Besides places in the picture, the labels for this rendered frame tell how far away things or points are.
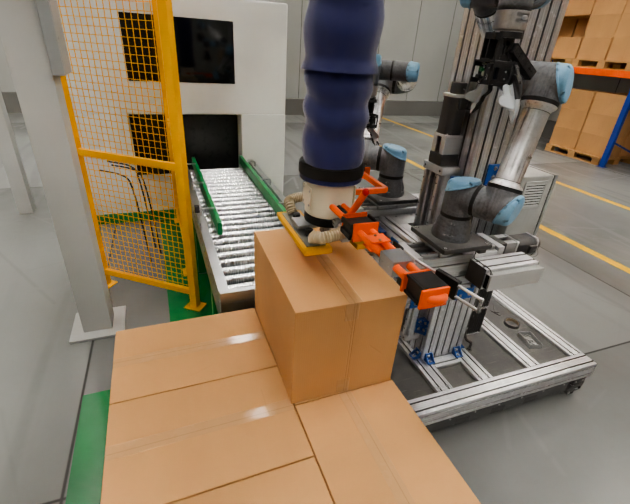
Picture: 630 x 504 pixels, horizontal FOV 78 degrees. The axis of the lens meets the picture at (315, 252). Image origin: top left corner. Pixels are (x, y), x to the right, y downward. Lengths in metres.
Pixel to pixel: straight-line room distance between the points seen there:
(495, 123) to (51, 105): 1.96
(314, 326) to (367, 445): 0.42
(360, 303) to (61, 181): 1.68
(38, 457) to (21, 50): 1.77
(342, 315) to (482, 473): 1.16
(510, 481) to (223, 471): 1.34
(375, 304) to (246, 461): 0.62
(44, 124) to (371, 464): 2.02
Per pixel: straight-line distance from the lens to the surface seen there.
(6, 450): 2.36
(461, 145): 1.76
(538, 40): 1.78
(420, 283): 0.91
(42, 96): 2.28
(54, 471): 2.19
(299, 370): 1.36
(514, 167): 1.48
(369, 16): 1.23
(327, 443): 1.38
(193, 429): 1.43
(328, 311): 1.23
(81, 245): 2.50
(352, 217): 1.21
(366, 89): 1.26
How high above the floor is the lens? 1.66
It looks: 28 degrees down
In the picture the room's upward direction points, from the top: 4 degrees clockwise
